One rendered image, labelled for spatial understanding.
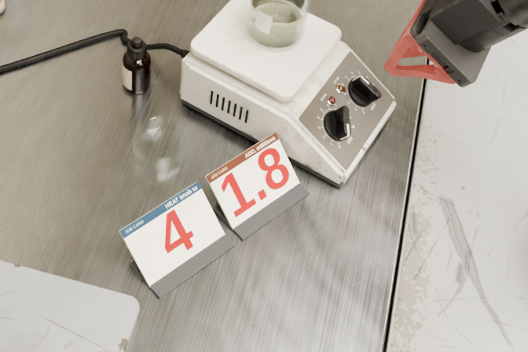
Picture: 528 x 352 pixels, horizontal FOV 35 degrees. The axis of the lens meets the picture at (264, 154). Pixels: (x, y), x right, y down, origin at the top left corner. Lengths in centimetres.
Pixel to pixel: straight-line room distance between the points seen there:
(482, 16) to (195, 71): 29
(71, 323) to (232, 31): 33
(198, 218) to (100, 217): 10
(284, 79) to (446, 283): 25
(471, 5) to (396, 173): 24
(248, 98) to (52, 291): 26
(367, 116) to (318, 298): 21
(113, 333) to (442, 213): 35
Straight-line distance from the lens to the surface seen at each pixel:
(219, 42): 84
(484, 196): 90
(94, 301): 76
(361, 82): 86
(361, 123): 87
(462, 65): 74
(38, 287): 77
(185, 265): 78
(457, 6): 72
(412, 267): 83
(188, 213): 79
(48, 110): 90
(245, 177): 81
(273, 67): 83
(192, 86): 86
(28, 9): 100
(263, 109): 82
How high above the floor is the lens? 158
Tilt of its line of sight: 52 degrees down
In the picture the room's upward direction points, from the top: 12 degrees clockwise
